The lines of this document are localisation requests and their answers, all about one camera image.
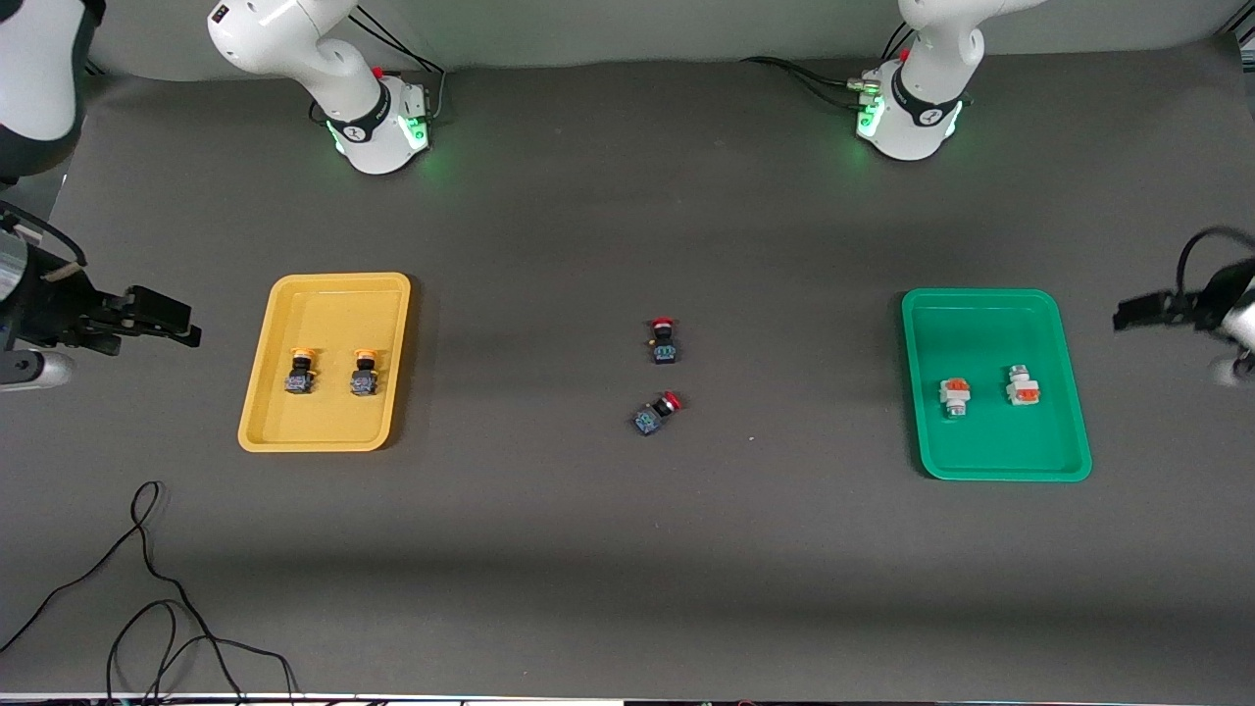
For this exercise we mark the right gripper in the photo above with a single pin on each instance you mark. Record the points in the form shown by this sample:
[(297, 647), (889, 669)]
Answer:
[(51, 302)]

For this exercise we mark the white push button switch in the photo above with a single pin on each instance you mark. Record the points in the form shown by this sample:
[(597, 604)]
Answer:
[(954, 394), (1023, 390)]

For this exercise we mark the yellow plastic tray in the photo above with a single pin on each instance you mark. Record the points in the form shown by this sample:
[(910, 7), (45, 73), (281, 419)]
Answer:
[(333, 422)]

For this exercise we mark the green plastic tray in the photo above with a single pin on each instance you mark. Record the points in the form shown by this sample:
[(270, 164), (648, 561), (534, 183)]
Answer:
[(980, 451)]

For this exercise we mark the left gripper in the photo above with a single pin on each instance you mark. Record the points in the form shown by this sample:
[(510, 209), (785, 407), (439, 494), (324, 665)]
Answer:
[(1204, 303)]

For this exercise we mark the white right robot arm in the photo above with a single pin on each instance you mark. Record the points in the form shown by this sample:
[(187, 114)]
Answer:
[(294, 39)]

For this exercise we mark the yellow mushroom push button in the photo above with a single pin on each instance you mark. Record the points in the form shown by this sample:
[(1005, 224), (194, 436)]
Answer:
[(364, 382), (299, 380)]

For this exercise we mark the red mushroom push button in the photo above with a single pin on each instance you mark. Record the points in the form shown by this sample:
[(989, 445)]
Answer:
[(647, 422), (664, 351)]

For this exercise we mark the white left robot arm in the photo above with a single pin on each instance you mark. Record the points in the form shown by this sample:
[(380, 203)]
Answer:
[(931, 59)]

